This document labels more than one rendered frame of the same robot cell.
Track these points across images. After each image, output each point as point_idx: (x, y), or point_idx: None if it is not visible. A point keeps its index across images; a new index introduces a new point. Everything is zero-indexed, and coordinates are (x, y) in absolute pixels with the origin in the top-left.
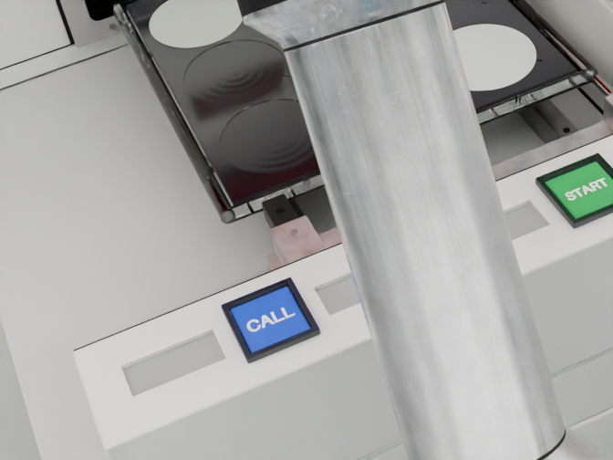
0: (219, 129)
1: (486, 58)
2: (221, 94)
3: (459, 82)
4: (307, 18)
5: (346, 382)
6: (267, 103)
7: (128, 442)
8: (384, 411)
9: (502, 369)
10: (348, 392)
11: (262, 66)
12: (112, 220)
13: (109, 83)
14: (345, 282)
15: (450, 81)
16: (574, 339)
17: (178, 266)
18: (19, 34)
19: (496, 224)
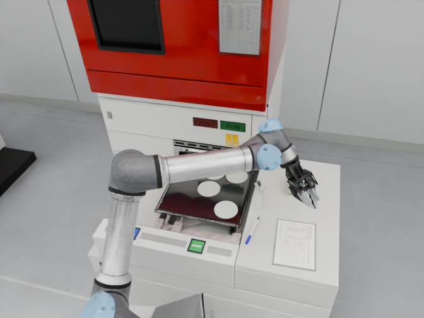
0: (171, 194)
1: (226, 210)
2: (178, 187)
3: (128, 214)
4: (110, 194)
5: (135, 251)
6: (183, 194)
7: (96, 237)
8: (144, 260)
9: (112, 259)
10: (136, 253)
11: (190, 185)
12: (150, 198)
13: None
14: (147, 235)
15: (125, 214)
16: (185, 272)
17: (150, 214)
18: (165, 153)
19: (123, 238)
